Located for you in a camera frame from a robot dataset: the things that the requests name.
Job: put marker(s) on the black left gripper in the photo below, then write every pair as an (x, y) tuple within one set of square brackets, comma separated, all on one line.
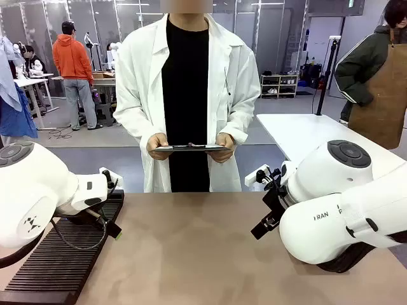
[(95, 214)]

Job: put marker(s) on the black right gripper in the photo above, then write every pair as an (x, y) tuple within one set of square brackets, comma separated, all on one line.
[(277, 200)]

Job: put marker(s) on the dark grey clipboard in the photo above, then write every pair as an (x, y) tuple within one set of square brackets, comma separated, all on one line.
[(190, 148)]

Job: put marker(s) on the person's right forearm white sleeve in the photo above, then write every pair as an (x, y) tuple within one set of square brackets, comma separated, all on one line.
[(136, 127)]

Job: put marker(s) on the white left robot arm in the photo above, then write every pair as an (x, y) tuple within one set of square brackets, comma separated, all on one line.
[(35, 190)]

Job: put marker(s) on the person's left forearm white sleeve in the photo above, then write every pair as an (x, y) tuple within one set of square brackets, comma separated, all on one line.
[(241, 124)]

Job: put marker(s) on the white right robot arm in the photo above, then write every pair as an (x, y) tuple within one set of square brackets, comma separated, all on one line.
[(337, 203)]

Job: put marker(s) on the black slotted PCB rack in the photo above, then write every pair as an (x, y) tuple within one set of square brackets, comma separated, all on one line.
[(60, 260)]

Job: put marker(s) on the person's left hand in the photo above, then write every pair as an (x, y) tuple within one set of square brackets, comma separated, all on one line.
[(222, 149)]

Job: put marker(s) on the person's right hand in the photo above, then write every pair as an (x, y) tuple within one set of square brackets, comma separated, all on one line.
[(158, 147)]

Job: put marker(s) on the black plastic tray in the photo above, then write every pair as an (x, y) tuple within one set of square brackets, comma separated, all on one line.
[(349, 262)]

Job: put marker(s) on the large white table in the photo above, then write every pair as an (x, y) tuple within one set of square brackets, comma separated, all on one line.
[(305, 133)]

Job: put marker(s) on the grey workbench desk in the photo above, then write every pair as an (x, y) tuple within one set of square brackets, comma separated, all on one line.
[(106, 95)]

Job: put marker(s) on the wooden shoe shelf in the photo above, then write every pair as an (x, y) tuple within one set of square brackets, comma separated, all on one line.
[(279, 85)]

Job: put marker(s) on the person in white lab coat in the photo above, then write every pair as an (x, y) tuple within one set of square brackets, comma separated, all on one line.
[(187, 95)]

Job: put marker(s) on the cardboard box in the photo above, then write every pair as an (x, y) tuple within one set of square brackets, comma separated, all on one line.
[(103, 75)]

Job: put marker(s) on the person in orange hoodie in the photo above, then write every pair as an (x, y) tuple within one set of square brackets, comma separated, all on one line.
[(73, 73)]

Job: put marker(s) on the black equipment bags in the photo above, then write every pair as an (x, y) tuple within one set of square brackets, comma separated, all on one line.
[(313, 76)]

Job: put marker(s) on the person in blue shirt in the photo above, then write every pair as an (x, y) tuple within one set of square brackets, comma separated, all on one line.
[(12, 101)]

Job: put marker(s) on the small white desk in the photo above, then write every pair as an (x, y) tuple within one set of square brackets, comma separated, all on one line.
[(35, 85)]

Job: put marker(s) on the black tripod stand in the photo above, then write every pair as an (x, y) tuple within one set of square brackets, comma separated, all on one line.
[(327, 73)]

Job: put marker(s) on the seated person in dark jacket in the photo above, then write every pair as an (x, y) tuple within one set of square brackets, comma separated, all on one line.
[(33, 62)]

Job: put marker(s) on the person in brown apron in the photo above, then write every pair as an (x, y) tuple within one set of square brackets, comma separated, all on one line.
[(375, 82)]

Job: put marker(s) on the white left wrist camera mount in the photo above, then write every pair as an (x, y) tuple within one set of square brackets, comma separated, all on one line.
[(115, 178)]

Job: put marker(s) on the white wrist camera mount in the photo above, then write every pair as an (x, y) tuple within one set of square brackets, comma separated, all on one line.
[(115, 178), (252, 178)]

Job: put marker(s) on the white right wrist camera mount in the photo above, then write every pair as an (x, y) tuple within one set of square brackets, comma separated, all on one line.
[(252, 178)]

